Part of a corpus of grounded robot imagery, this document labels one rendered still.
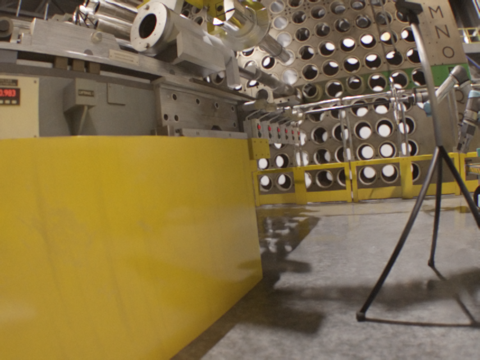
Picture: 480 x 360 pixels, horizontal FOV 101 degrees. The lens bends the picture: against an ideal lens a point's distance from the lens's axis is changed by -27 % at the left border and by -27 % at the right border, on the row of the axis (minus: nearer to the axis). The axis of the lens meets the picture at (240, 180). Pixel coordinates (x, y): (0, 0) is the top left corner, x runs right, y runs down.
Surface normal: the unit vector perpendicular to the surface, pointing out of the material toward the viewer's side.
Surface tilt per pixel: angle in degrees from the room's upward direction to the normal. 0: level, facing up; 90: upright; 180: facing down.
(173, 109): 90
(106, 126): 90
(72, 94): 90
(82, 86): 90
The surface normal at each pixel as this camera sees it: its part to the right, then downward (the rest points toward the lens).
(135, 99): 0.86, -0.07
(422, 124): -0.49, 0.11
